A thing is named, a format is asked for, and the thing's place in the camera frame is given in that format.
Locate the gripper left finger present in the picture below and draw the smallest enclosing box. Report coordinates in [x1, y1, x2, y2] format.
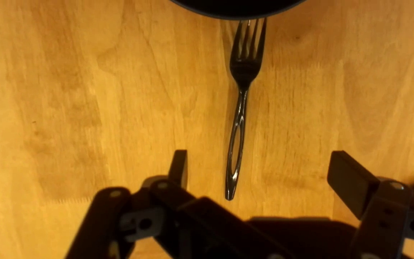
[65, 150, 294, 259]

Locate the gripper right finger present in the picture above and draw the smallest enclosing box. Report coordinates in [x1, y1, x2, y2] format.
[327, 150, 414, 259]

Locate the black plastic fork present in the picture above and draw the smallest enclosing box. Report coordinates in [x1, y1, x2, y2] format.
[224, 19, 267, 201]

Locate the dark bowl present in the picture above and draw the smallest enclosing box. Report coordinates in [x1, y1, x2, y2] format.
[169, 0, 306, 20]

